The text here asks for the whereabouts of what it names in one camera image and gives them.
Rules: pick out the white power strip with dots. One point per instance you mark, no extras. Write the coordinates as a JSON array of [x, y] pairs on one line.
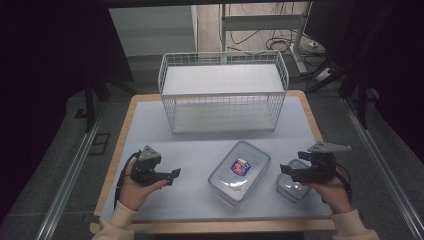
[[322, 75]]

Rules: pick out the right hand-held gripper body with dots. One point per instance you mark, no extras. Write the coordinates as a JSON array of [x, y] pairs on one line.
[[321, 170]]

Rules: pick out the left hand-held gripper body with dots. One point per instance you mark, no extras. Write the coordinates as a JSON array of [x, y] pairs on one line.
[[146, 171]]

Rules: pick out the small clear lidded food container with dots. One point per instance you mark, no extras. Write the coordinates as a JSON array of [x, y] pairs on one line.
[[290, 191]]

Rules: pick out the aluminium floor rail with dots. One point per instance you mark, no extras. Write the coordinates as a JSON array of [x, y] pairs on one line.
[[66, 180], [383, 166]]

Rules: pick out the black metal stand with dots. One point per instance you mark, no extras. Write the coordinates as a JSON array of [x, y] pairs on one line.
[[361, 106], [89, 103]]

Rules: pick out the person's left hand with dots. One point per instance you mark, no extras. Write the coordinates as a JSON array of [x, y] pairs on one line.
[[133, 195]]

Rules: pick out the black floor frame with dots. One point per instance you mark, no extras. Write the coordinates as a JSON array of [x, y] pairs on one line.
[[100, 143]]

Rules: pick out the black curtain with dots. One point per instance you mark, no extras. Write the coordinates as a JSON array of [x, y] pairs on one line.
[[400, 66], [40, 66]]

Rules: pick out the person's right hand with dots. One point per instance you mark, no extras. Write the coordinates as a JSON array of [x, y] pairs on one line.
[[335, 195]]

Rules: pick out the white metal desk frame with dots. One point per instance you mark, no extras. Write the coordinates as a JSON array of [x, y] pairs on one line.
[[260, 22]]

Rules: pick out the large clear lidded food container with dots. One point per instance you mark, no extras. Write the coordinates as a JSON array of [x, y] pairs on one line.
[[230, 185]]

